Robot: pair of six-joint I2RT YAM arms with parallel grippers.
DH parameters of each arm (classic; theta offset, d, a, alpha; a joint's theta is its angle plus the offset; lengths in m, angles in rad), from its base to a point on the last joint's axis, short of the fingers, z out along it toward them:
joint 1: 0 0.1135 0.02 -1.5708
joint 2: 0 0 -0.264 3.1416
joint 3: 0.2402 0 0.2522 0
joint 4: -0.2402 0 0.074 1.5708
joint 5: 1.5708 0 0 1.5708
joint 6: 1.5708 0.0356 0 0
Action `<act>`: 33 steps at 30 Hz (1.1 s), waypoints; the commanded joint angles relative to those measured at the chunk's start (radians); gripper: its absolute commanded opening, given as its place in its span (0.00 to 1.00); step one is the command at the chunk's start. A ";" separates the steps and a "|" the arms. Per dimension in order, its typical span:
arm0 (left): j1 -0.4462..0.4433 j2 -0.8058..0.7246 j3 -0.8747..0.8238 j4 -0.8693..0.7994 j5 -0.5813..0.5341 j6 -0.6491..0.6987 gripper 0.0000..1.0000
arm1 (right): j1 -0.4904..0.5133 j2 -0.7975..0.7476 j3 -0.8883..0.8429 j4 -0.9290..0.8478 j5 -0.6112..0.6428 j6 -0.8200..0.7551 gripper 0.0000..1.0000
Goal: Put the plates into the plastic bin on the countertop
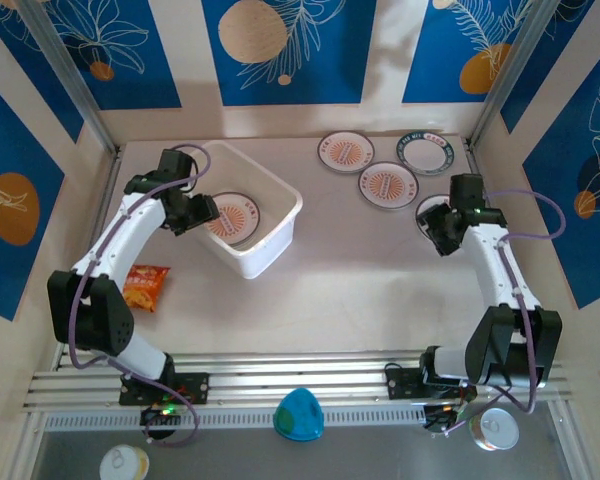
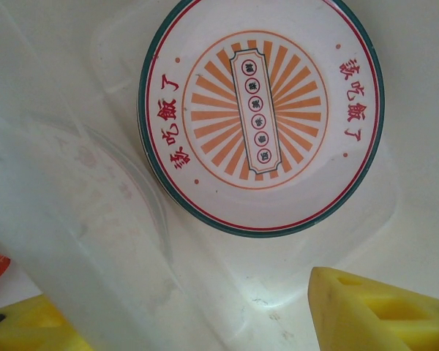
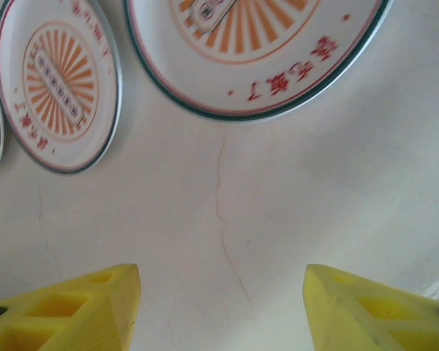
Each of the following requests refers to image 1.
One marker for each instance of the orange sunburst plate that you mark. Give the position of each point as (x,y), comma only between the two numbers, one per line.
(432,202)
(346,151)
(237,220)
(387,185)

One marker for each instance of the white plastic bin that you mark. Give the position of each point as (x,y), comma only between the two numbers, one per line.
(270,240)

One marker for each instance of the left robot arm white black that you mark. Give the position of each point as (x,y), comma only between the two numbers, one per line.
(90,310)

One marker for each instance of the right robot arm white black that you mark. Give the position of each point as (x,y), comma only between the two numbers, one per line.
(490,345)

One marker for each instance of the green lettered rim plate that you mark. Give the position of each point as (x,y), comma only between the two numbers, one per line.
(425,153)

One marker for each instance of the orange chip bag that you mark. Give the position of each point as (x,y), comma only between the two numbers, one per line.
(147,290)

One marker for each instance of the black controller board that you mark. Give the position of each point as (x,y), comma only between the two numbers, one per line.
(155,415)
(437,417)

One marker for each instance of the aluminium mounting rails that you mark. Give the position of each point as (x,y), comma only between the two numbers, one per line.
(300,380)

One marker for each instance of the silver tin can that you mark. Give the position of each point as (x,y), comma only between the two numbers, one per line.
(494,430)

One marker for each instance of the blue rounded triangular object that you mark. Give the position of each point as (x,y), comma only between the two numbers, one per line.
(298,416)

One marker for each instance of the yellow tin can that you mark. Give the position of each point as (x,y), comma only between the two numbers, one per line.
(124,464)

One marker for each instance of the aluminium side rail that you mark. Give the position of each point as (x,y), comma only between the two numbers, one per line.
(115,162)
(475,157)

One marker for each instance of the aluminium frame post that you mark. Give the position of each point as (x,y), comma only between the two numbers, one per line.
(505,65)
(65,70)

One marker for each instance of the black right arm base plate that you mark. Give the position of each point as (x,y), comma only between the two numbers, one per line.
(402,382)

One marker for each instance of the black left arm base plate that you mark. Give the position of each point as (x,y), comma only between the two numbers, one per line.
(195,387)

